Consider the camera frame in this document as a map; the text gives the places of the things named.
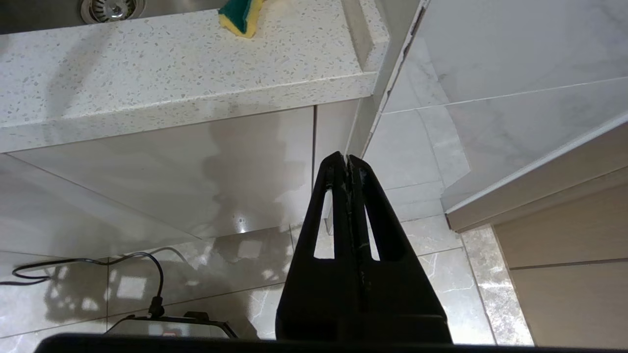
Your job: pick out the round metal drain strainer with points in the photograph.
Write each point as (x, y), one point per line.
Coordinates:
(114, 9)

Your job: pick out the stainless steel sink basin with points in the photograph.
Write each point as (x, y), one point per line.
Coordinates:
(39, 17)

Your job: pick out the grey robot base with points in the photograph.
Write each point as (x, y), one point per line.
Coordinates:
(147, 329)

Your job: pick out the beige wooden cabinet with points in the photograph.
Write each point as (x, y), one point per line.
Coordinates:
(564, 245)

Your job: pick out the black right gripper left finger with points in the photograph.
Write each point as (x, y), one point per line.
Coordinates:
(319, 294)

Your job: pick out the glossy white cabinet front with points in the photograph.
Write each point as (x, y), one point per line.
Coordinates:
(171, 171)

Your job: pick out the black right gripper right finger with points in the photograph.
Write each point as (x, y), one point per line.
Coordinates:
(397, 299)

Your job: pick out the green and yellow sponge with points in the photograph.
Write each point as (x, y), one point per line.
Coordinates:
(240, 17)

